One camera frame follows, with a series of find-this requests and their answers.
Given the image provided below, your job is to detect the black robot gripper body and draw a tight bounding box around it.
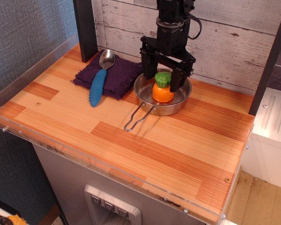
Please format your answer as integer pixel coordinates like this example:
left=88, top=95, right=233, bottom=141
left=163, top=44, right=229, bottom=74
left=140, top=17, right=196, bottom=69

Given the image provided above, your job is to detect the orange object bottom left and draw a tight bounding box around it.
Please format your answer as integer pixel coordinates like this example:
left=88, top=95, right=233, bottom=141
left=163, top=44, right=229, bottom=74
left=8, top=215, right=27, bottom=225

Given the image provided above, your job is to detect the silver dispenser panel with buttons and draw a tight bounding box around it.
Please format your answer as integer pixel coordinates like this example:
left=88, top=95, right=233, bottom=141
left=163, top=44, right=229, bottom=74
left=84, top=184, right=142, bottom=225

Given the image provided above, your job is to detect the white toy sink unit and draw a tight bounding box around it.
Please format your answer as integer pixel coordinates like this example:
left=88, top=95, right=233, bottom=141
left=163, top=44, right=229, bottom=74
left=241, top=88, right=281, bottom=187

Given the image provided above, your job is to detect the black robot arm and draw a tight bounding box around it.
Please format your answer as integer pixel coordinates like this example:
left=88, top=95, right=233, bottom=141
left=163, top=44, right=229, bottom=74
left=140, top=0, right=201, bottom=92

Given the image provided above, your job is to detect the clear acrylic table guard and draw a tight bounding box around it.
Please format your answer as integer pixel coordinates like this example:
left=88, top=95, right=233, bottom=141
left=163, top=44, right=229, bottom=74
left=0, top=35, right=255, bottom=223

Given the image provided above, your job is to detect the dark frame post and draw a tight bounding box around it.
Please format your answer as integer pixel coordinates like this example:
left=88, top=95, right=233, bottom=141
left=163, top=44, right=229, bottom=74
left=73, top=0, right=98, bottom=62
left=248, top=0, right=281, bottom=116

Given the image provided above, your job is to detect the grey toy fridge cabinet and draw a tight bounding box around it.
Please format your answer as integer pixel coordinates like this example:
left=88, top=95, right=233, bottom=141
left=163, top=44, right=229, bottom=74
left=33, top=144, right=202, bottom=225

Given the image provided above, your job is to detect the orange bottle with green cap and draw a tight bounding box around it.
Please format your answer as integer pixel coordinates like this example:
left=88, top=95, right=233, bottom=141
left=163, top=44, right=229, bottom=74
left=152, top=71, right=174, bottom=103

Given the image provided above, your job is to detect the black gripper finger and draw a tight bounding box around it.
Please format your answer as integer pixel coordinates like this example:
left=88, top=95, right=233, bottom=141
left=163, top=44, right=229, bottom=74
left=170, top=62, right=192, bottom=92
left=140, top=50, right=158, bottom=80

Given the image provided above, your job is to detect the dark left frame post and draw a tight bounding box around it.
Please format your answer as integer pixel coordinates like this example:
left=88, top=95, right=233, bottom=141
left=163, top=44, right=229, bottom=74
left=73, top=0, right=98, bottom=62

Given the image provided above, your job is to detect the dark right frame post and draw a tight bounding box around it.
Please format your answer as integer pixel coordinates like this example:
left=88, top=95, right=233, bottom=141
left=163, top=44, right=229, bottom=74
left=248, top=0, right=281, bottom=116

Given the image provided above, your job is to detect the blue handled metal spoon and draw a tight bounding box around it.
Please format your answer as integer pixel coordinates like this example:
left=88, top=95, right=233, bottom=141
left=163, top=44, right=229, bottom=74
left=89, top=49, right=116, bottom=107

